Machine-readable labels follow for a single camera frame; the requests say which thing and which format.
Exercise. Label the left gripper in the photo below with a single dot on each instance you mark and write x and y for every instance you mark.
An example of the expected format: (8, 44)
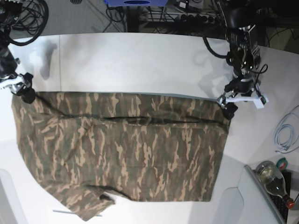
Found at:
(244, 77)

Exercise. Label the camouflage t-shirt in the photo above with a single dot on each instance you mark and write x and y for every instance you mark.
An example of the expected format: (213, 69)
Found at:
(81, 147)

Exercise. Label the black power strip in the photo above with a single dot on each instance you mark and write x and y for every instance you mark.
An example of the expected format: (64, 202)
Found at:
(199, 18)

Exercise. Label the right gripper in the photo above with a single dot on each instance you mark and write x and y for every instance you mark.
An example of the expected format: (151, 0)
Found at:
(19, 84)

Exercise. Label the white label plate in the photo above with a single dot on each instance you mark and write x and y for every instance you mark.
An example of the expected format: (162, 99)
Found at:
(68, 212)

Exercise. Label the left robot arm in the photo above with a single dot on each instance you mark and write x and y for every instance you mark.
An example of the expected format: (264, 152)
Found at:
(241, 20)

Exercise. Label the green tape roll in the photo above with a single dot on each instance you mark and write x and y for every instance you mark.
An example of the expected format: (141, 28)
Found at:
(282, 163)

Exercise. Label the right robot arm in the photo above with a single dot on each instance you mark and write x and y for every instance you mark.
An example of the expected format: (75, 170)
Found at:
(10, 12)

